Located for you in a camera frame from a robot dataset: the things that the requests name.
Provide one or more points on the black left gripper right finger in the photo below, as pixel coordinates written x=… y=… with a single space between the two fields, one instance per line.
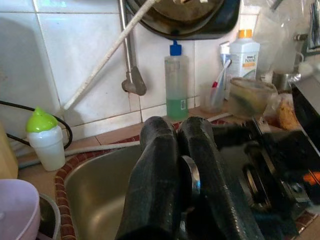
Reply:
x=210 y=180

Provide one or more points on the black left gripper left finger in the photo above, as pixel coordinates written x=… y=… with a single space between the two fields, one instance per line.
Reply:
x=152 y=180

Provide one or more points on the metal spoon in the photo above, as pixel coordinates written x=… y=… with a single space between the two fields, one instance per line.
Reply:
x=193 y=175

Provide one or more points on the stainless steel sink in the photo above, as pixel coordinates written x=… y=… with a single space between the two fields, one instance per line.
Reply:
x=100 y=190

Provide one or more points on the bag of bread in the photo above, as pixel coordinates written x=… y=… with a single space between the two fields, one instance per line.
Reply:
x=285 y=112

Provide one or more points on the clear plastic container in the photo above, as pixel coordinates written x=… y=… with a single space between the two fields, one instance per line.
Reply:
x=250 y=97

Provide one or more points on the clear plastic cup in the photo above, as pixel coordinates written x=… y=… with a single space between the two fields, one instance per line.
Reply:
x=212 y=100

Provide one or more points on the stainless steel cup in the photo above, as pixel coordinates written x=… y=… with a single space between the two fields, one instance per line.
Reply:
x=285 y=81

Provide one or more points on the clear bottle with green soap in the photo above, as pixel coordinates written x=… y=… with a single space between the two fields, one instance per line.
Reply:
x=177 y=87

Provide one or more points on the white and red toothbrush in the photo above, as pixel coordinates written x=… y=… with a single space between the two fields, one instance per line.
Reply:
x=221 y=80

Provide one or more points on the metal plate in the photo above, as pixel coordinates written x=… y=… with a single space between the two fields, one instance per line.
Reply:
x=51 y=215

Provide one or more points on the white bottle with green cap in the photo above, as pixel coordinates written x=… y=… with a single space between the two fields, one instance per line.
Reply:
x=46 y=147

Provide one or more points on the white bottle with orange cap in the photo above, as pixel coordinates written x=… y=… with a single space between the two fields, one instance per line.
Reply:
x=246 y=57

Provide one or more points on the white toothpaste tube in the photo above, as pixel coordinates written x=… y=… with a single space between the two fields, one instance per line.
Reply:
x=224 y=62

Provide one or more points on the purple plastic bowl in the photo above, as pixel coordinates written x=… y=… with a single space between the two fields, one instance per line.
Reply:
x=17 y=210

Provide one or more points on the black hanging frying pan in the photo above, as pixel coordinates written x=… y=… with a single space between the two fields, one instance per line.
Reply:
x=190 y=17

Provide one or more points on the grey metal wall faucet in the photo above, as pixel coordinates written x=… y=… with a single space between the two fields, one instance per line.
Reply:
x=130 y=62

